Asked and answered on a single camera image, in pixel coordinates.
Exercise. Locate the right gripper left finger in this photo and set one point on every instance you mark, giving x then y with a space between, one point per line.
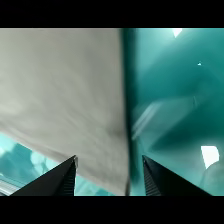
59 182

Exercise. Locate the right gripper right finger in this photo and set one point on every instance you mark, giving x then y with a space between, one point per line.
162 182

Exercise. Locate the beige garment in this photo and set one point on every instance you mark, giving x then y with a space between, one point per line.
63 93

